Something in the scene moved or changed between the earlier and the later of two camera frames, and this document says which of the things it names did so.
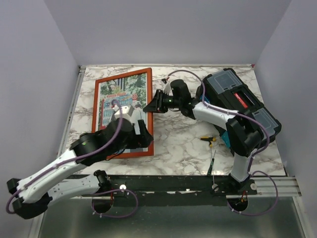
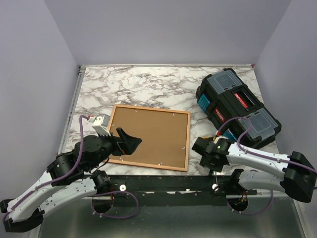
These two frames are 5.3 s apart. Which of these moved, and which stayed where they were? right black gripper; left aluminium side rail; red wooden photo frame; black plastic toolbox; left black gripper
Moved: red wooden photo frame; right black gripper
Stayed: left aluminium side rail; black plastic toolbox; left black gripper
